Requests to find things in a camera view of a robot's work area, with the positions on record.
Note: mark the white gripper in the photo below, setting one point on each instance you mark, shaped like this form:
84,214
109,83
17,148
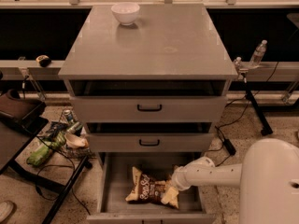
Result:
178,179

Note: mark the brown chip bag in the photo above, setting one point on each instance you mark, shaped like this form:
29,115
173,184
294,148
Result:
147,189

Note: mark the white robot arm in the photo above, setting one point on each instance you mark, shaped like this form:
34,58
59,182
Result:
268,179

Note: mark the bottom grey drawer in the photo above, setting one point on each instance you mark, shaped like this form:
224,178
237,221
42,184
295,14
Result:
117,182

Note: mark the grey drawer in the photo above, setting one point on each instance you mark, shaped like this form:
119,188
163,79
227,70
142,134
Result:
117,182
148,109
149,142

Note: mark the middle grey drawer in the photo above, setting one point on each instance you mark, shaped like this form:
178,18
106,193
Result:
149,142

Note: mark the grey drawer cabinet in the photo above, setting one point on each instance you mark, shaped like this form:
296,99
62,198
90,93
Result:
169,51

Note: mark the top grey drawer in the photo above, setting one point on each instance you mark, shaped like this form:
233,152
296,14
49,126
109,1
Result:
148,109

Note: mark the green plastic bag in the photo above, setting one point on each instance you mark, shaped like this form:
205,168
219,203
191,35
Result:
45,149

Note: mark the black power adapter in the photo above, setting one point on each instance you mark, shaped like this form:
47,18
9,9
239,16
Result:
229,147

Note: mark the beige small bowl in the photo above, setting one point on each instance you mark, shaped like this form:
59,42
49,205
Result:
75,142

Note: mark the black tripod stand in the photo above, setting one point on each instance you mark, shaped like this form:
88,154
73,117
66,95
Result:
242,71

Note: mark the black side table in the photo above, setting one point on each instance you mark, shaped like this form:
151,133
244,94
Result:
20,123

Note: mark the soda can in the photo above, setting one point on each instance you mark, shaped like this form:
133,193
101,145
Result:
69,116

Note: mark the clear water bottle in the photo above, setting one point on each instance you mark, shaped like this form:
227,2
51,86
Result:
258,54

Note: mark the white shoe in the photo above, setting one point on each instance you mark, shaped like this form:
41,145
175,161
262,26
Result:
6,209

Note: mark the black tape measure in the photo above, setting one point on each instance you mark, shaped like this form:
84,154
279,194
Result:
43,60

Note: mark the white bowl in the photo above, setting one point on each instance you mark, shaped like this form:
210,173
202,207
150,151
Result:
125,13

